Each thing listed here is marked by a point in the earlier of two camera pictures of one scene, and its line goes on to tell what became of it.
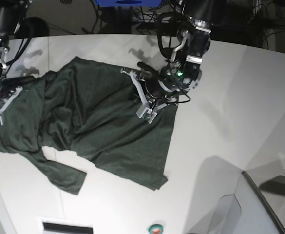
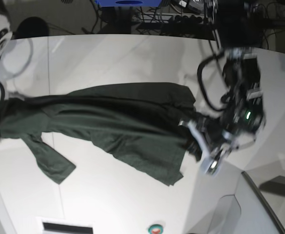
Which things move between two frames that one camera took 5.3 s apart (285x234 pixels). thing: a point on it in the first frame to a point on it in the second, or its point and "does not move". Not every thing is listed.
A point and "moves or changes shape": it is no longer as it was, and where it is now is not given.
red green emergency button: x=156 y=228 does not move
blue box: x=129 y=3 does not move
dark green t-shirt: x=91 y=108 moves or changes shape
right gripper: x=184 y=73 to x=244 y=113
